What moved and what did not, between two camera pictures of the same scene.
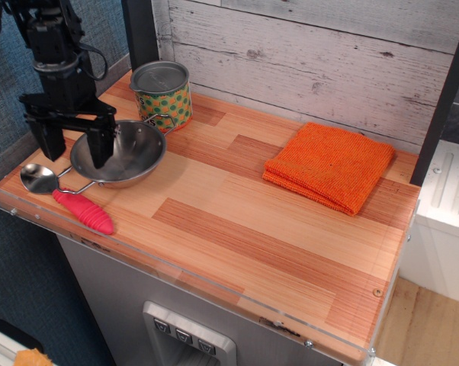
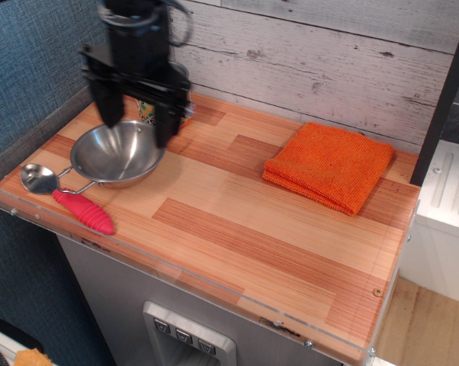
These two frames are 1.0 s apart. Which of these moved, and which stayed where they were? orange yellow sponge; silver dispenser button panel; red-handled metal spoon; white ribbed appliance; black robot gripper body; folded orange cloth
Moved: black robot gripper body
Stayed: folded orange cloth; silver dispenser button panel; orange yellow sponge; red-handled metal spoon; white ribbed appliance
